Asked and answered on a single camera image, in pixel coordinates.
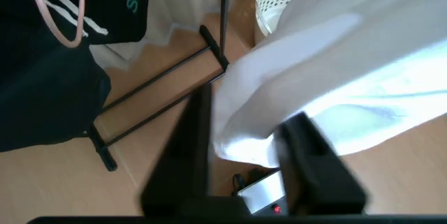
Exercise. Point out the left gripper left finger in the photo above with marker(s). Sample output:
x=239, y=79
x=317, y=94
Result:
x=181, y=168

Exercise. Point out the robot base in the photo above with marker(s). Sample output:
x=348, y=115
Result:
x=262, y=192

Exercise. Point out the black shorts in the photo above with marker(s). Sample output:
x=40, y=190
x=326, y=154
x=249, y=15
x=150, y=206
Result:
x=42, y=95

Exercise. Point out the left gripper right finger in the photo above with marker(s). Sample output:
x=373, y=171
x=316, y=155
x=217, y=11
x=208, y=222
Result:
x=314, y=175

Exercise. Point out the pink clothes hanger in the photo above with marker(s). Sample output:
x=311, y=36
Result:
x=45, y=21

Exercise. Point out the white printed shirt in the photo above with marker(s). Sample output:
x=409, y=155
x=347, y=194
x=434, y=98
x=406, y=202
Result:
x=314, y=60

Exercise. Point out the black clothes rack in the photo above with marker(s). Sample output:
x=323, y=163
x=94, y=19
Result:
x=225, y=14

